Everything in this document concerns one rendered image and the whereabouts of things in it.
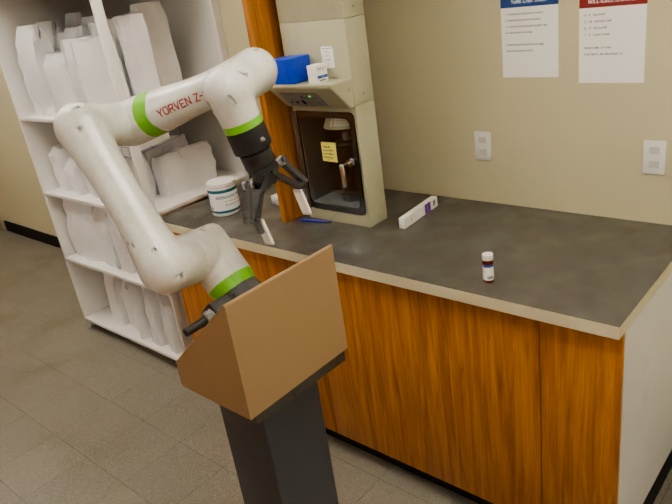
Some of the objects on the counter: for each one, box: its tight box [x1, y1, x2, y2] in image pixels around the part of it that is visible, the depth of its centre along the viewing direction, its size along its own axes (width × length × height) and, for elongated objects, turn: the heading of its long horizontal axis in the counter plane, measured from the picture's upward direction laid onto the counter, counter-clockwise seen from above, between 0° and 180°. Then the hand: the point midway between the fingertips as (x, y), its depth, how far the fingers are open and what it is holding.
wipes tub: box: [206, 176, 241, 217], centre depth 292 cm, size 13×13×15 cm
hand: (287, 224), depth 159 cm, fingers open, 13 cm apart
